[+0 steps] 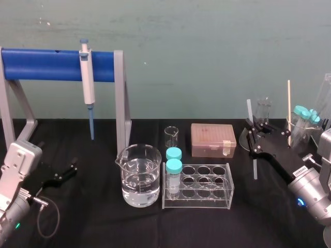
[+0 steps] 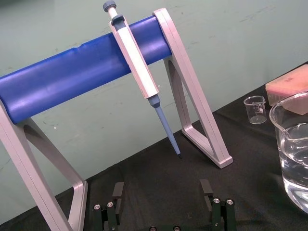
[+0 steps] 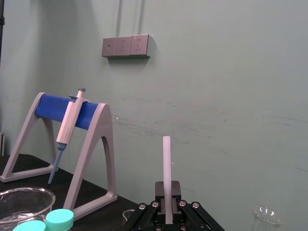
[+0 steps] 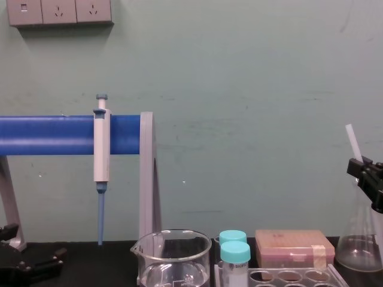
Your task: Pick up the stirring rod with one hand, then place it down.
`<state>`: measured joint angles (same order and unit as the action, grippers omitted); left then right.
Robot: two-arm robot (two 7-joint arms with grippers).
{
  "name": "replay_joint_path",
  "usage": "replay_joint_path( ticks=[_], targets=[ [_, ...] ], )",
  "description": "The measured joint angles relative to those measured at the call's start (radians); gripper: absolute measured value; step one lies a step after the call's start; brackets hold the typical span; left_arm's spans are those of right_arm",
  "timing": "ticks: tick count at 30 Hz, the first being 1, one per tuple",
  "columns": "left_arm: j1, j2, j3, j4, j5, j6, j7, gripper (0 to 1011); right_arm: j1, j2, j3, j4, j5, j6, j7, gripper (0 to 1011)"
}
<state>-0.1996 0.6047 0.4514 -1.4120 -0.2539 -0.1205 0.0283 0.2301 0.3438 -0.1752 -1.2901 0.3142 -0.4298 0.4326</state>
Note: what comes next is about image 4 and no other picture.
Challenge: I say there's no clear glass beaker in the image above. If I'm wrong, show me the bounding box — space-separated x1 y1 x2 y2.
129 229 213 287

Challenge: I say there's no clear acrylic tube rack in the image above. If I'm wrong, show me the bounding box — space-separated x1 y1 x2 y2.
213 259 349 287

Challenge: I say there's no clear glass conical flask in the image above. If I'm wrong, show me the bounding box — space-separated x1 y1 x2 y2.
334 178 383 273

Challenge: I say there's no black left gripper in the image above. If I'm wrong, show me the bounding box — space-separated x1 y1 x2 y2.
0 223 68 285

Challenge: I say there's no blue and grey pipette stand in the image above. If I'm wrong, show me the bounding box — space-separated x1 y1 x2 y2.
0 111 163 252

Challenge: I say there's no white stirring rod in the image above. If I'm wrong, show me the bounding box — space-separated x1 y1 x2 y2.
345 124 365 164

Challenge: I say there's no beige tape strip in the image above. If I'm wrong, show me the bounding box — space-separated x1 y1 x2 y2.
310 244 327 268

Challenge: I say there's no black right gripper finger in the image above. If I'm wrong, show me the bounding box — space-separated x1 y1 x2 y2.
362 156 383 201
346 158 383 214

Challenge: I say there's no white and blue pipette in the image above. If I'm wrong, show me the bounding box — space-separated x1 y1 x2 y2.
93 93 110 246

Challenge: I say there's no grey wall socket panel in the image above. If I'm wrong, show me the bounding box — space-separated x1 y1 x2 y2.
5 0 115 29

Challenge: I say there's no teal capped sample tube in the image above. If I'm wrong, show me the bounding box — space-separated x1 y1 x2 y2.
220 240 252 287
218 230 248 244

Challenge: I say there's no pink pipette tip box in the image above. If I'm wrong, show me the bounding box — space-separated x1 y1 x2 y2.
254 229 336 273

